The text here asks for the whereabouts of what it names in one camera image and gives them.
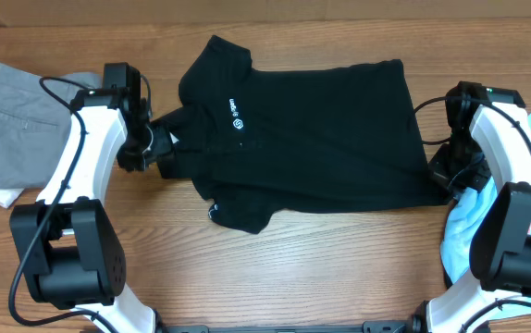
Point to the grey folded trousers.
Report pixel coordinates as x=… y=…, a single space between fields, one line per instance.
x=34 y=129

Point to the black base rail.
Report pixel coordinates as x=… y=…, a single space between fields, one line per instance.
x=390 y=326

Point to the light blue printed t-shirt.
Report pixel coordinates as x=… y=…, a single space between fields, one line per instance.
x=462 y=223

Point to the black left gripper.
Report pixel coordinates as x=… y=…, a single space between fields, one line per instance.
x=164 y=147

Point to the black polo shirt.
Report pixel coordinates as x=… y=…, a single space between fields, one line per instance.
x=256 y=142

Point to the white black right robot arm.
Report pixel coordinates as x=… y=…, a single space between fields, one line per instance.
x=490 y=139

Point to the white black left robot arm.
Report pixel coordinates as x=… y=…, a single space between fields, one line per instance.
x=71 y=262

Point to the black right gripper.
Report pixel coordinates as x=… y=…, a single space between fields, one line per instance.
x=438 y=172

